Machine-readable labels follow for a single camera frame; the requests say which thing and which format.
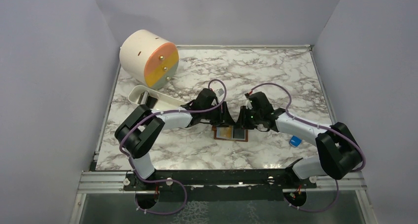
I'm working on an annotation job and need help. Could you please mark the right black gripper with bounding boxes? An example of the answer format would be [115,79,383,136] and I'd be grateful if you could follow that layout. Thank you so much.
[234,106,262,130]

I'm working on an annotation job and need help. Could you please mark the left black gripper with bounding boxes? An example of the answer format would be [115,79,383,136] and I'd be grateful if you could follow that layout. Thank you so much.
[201,101,235,127]

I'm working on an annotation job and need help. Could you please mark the black credit card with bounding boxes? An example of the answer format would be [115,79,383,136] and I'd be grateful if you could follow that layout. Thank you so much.
[232,128,246,141]

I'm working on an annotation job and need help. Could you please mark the brown leather card holder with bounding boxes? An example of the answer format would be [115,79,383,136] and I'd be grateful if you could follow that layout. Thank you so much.
[212,126,248,142]

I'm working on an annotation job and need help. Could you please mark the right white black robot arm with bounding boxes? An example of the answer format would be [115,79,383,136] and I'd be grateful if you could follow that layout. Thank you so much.
[237,92,363,188]

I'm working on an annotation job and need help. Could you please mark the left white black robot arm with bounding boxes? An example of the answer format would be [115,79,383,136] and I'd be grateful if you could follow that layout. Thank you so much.
[114,88,235,190]

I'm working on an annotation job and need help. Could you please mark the stack of cards in tray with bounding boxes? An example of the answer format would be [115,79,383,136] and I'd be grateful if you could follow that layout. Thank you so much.
[138,91,158,109]

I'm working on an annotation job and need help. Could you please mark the small blue object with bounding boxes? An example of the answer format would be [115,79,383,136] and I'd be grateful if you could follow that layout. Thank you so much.
[289,136,303,148]

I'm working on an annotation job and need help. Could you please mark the white rectangular plastic tray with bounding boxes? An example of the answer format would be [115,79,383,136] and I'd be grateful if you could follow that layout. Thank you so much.
[128,85,186,111]

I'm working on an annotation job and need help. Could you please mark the round cream drawer cabinet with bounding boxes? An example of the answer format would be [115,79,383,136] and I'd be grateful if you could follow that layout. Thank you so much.
[119,30,179,89]

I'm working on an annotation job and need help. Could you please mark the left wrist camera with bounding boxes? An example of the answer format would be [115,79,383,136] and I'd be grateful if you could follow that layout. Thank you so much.
[215,88,225,98]

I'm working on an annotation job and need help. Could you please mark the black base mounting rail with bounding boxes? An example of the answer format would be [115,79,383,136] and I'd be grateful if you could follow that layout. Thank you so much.
[123,169,317,202]

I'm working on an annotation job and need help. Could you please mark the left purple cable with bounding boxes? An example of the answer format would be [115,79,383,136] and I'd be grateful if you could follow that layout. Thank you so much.
[119,79,228,216]

